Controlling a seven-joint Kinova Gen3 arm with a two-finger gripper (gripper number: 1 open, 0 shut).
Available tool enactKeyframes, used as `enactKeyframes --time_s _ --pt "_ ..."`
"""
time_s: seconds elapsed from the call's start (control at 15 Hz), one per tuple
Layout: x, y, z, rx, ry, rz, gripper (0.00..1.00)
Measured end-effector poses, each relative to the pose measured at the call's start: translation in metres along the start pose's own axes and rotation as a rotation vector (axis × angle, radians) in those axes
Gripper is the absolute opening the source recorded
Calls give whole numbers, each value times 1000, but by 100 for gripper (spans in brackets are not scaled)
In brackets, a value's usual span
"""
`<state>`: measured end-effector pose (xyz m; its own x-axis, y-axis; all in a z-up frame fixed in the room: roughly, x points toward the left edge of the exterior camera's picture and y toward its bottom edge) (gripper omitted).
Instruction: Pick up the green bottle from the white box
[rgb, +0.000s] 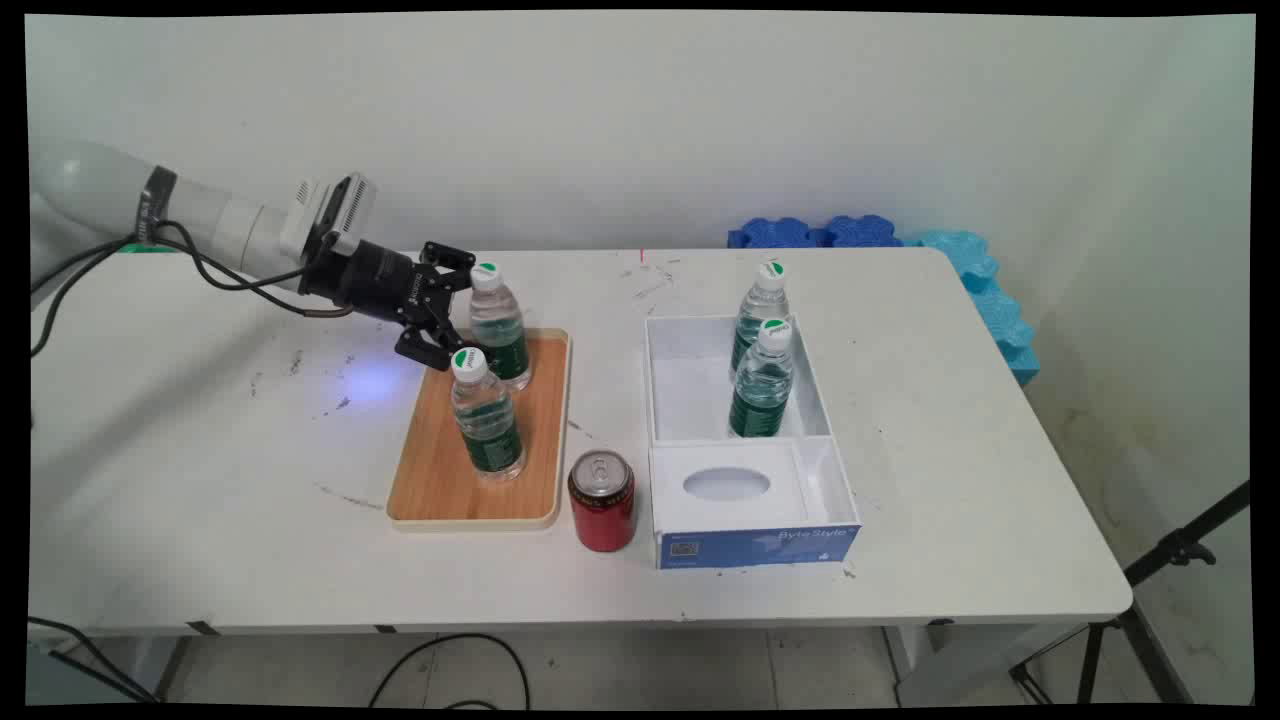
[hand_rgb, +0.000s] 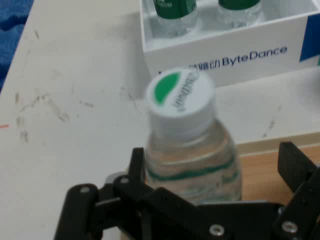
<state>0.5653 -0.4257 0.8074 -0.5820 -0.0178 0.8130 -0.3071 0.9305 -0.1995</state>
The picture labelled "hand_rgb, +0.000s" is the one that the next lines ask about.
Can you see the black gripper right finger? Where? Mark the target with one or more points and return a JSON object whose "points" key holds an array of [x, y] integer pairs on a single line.
{"points": [[303, 200]]}

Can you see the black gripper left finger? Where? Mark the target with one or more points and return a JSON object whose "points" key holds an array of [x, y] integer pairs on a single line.
{"points": [[82, 215]]}

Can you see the clear water bottle white cap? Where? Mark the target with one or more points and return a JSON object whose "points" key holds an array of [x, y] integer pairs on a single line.
{"points": [[180, 100]]}

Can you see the white ByteDance cardboard box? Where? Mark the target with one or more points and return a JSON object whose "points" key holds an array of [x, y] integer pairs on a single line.
{"points": [[225, 46]]}

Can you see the clear water bottle green label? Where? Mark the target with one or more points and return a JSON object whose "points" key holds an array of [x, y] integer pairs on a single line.
{"points": [[240, 12], [175, 15]]}

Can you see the dark blue foam floor mat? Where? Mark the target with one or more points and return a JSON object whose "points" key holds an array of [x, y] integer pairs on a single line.
{"points": [[10, 30]]}

